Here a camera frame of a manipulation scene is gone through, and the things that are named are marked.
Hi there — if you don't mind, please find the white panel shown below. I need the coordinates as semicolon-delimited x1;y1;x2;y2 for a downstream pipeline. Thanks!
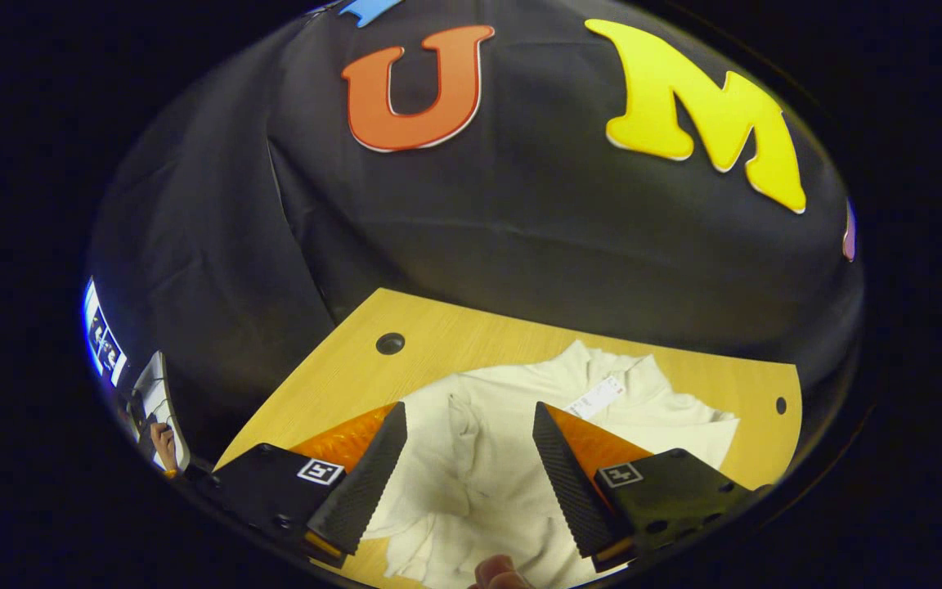
129;352;191;472

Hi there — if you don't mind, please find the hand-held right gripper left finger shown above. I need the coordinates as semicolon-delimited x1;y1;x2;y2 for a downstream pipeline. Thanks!
193;401;408;569

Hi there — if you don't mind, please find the cream sweatshirt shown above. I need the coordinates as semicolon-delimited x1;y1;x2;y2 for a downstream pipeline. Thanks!
361;339;740;589

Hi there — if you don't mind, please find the black backdrop cloth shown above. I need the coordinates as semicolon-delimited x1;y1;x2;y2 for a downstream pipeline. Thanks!
83;0;866;475

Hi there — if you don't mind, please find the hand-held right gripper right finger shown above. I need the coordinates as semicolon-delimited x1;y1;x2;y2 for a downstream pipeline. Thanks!
532;401;770;573

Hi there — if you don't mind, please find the lit computer monitor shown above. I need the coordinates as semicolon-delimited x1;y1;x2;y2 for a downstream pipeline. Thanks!
83;278;128;387

